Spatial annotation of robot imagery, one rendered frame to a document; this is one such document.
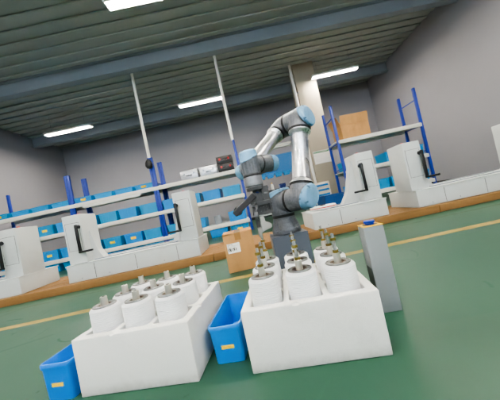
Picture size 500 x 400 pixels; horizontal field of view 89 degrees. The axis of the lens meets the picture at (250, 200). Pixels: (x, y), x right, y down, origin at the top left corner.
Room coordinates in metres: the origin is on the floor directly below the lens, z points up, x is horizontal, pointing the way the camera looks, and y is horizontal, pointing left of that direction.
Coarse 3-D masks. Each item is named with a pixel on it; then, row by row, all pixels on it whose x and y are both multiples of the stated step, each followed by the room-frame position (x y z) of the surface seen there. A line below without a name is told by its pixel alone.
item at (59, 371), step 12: (72, 348) 0.95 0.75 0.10; (48, 360) 0.86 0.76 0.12; (60, 360) 0.90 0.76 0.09; (72, 360) 0.83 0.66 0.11; (48, 372) 0.83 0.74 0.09; (60, 372) 0.82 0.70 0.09; (72, 372) 0.83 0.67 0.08; (48, 384) 0.83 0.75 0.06; (60, 384) 0.82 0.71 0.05; (72, 384) 0.82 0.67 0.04; (60, 396) 0.83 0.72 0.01; (72, 396) 0.82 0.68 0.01
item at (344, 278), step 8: (344, 264) 0.75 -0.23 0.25; (352, 264) 0.75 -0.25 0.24; (328, 272) 0.77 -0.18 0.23; (336, 272) 0.75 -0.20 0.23; (344, 272) 0.74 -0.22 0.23; (352, 272) 0.75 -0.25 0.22; (328, 280) 0.77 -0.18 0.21; (336, 280) 0.75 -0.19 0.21; (344, 280) 0.74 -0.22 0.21; (352, 280) 0.74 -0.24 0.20; (328, 288) 0.79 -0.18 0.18; (336, 288) 0.75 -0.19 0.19; (344, 288) 0.74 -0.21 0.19; (352, 288) 0.74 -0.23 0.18; (360, 288) 0.77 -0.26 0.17
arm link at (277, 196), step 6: (270, 192) 1.32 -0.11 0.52; (276, 192) 1.29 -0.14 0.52; (282, 192) 1.29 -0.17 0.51; (276, 198) 1.29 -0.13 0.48; (282, 198) 1.27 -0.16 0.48; (276, 204) 1.29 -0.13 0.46; (282, 204) 1.27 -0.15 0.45; (276, 210) 1.30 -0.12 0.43; (282, 210) 1.29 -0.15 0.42; (288, 210) 1.28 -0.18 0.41
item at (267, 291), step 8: (248, 280) 0.82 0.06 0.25; (256, 280) 0.78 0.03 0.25; (264, 280) 0.77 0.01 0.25; (272, 280) 0.78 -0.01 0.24; (256, 288) 0.77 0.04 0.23; (264, 288) 0.77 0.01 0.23; (272, 288) 0.77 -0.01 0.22; (280, 288) 0.81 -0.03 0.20; (256, 296) 0.78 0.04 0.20; (264, 296) 0.77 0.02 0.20; (272, 296) 0.77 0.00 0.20; (280, 296) 0.79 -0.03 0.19; (256, 304) 0.78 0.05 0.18; (264, 304) 0.77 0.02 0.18
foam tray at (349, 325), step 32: (320, 288) 0.82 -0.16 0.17; (256, 320) 0.74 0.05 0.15; (288, 320) 0.73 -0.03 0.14; (320, 320) 0.72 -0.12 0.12; (352, 320) 0.71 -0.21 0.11; (384, 320) 0.70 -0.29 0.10; (256, 352) 0.75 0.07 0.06; (288, 352) 0.74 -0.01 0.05; (320, 352) 0.72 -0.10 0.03; (352, 352) 0.71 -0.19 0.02; (384, 352) 0.70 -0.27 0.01
